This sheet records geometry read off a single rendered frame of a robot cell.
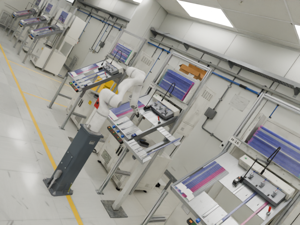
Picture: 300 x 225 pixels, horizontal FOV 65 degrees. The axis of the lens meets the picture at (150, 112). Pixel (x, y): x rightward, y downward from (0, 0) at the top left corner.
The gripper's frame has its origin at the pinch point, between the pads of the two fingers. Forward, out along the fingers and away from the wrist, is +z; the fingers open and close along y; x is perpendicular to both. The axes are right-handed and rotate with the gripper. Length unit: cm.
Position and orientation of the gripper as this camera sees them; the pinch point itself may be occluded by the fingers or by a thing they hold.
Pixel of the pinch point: (137, 115)
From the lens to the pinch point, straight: 296.9
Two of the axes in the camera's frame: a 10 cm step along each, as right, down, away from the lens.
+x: -8.1, 4.9, -3.3
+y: -5.6, -4.7, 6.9
